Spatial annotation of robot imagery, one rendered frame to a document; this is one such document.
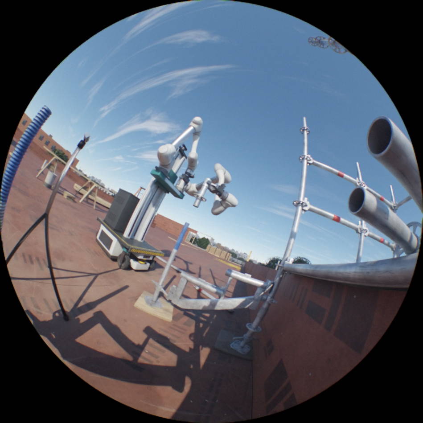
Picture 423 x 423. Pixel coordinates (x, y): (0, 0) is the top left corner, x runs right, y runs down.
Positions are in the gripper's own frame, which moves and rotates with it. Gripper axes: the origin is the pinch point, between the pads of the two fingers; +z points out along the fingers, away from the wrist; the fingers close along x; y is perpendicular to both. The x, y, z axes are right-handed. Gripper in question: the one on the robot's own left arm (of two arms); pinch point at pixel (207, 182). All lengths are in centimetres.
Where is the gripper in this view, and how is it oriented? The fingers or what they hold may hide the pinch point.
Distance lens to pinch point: 122.0
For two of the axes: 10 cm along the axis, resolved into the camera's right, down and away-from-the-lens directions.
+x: -5.3, -0.2, 8.5
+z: -7.5, -4.6, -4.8
